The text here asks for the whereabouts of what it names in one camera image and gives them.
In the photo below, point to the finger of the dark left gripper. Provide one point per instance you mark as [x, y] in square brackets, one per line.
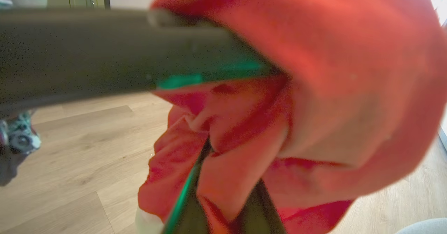
[104, 52]

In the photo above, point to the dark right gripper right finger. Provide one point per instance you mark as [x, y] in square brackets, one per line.
[260, 213]

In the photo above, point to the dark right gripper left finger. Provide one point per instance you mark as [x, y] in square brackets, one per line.
[188, 209]

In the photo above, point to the red garment with white trim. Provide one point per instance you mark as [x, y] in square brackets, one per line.
[349, 87]

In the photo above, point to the teal patterned cloth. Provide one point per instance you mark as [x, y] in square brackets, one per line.
[19, 134]

